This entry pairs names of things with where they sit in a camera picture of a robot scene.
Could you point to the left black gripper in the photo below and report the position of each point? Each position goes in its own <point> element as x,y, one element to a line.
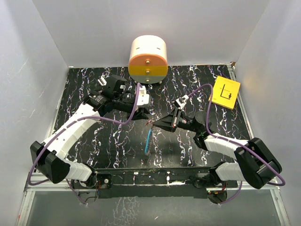
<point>141,113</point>

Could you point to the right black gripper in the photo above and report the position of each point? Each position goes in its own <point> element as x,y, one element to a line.
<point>170,122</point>

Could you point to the red tag key bunch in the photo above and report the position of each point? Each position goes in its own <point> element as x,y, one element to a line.
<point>149,122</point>

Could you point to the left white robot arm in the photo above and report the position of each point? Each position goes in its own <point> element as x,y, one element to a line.
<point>110,101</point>

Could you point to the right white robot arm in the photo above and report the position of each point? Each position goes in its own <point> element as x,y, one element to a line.
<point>254,162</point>

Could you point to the round three-drawer mini cabinet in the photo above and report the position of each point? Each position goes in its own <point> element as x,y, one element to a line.
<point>148,60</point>

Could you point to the white black stapler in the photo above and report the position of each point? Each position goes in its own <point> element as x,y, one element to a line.
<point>102,81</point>

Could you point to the yellow book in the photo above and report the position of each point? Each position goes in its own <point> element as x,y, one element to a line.
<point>225,92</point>

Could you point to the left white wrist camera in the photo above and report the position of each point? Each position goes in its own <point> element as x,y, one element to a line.
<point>143,97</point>

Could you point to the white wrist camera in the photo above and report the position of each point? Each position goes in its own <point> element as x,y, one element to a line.
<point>143,97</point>
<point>181,102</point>

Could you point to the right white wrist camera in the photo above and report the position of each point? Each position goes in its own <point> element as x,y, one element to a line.
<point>181,102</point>

